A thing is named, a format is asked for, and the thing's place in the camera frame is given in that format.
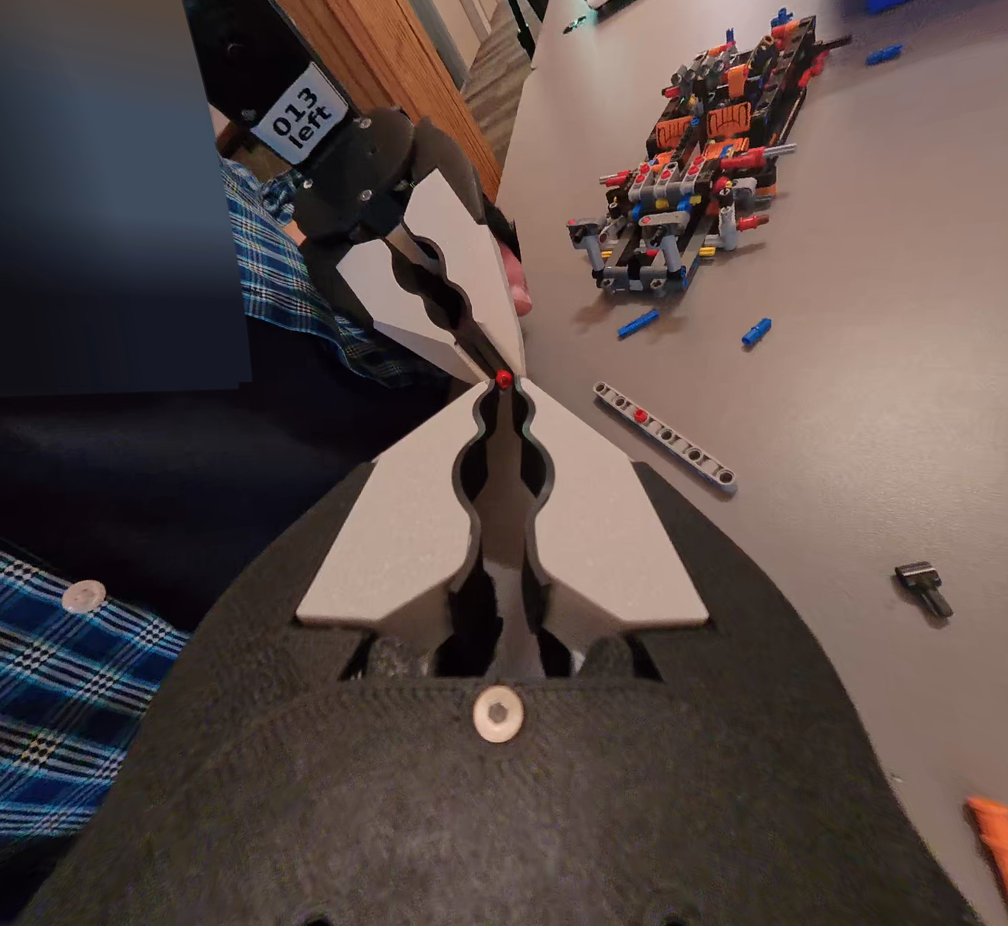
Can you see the short blue lego pin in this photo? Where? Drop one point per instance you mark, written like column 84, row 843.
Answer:
column 756, row 331

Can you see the black lego pin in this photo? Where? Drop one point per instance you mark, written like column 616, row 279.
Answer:
column 923, row 587

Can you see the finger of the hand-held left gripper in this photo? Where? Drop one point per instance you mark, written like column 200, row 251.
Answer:
column 386, row 288
column 472, row 264

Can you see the orange lego pin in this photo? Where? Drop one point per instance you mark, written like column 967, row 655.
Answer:
column 988, row 823

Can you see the long blue lego pin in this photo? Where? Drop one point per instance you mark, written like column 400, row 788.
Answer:
column 638, row 322

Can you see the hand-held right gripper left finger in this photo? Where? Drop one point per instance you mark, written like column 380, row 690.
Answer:
column 378, row 548

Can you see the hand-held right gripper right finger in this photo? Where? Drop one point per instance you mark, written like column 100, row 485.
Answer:
column 606, row 548

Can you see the person's left hand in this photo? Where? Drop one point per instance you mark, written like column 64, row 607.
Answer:
column 520, row 288

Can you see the lego car chassis model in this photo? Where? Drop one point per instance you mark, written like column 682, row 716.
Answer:
column 693, row 177

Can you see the wooden cabinet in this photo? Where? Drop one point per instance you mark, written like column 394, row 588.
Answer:
column 354, row 12

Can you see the person's plaid shirt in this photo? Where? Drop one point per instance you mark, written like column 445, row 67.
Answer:
column 71, row 705

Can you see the grey lego beam with holes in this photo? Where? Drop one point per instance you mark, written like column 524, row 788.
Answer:
column 693, row 457

